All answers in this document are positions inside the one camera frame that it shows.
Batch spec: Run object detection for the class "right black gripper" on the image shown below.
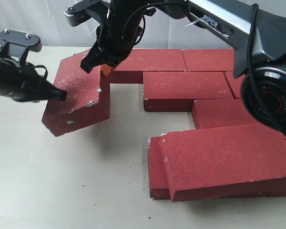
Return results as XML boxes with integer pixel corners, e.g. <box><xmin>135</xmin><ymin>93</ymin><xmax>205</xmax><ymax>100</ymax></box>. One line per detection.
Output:
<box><xmin>80</xmin><ymin>0</ymin><xmax>145</xmax><ymax>76</ymax></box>

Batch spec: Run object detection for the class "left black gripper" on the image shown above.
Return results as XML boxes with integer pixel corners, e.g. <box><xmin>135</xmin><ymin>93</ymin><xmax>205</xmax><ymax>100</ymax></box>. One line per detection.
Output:
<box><xmin>0</xmin><ymin>58</ymin><xmax>67</xmax><ymax>102</ymax></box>

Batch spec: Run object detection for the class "red brick with white scuffs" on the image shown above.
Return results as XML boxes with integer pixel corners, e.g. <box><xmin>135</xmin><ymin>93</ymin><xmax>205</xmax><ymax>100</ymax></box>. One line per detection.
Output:
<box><xmin>41</xmin><ymin>50</ymin><xmax>110</xmax><ymax>136</ymax></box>

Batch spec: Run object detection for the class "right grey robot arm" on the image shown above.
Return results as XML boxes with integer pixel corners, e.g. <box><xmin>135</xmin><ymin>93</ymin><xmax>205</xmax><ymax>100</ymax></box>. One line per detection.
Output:
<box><xmin>74</xmin><ymin>0</ymin><xmax>286</xmax><ymax>136</ymax></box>

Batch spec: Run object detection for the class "third row red brick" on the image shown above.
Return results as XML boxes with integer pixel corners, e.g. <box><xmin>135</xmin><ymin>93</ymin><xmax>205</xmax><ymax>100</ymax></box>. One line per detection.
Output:
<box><xmin>192</xmin><ymin>99</ymin><xmax>261</xmax><ymax>129</ymax></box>

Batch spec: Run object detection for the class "second row right red brick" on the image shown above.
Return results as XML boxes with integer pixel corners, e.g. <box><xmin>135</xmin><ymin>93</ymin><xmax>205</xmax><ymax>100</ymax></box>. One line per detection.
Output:
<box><xmin>225</xmin><ymin>71</ymin><xmax>244</xmax><ymax>99</ymax></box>

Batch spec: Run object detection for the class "large front tilted red brick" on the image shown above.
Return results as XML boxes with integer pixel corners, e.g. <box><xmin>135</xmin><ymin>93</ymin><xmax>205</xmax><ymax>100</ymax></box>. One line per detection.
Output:
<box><xmin>160</xmin><ymin>124</ymin><xmax>286</xmax><ymax>202</ymax></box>

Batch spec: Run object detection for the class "white fabric backdrop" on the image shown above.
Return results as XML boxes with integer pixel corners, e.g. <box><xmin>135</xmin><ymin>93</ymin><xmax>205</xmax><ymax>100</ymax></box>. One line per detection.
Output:
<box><xmin>0</xmin><ymin>0</ymin><xmax>286</xmax><ymax>52</ymax></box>

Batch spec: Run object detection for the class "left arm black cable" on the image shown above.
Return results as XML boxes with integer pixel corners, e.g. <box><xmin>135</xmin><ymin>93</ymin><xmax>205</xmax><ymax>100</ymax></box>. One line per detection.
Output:
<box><xmin>26</xmin><ymin>63</ymin><xmax>48</xmax><ymax>79</ymax></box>

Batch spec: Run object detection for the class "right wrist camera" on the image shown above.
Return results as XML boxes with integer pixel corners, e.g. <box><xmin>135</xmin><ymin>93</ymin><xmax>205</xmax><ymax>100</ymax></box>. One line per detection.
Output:
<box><xmin>64</xmin><ymin>0</ymin><xmax>110</xmax><ymax>27</ymax></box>

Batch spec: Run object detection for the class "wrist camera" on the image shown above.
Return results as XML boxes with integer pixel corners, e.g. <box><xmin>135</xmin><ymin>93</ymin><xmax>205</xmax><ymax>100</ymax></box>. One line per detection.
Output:
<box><xmin>0</xmin><ymin>29</ymin><xmax>42</xmax><ymax>62</ymax></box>
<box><xmin>64</xmin><ymin>0</ymin><xmax>110</xmax><ymax>27</ymax></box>

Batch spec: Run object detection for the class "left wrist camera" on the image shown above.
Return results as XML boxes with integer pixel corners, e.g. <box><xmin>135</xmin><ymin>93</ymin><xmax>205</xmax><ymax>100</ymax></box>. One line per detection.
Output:
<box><xmin>0</xmin><ymin>29</ymin><xmax>42</xmax><ymax>62</ymax></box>

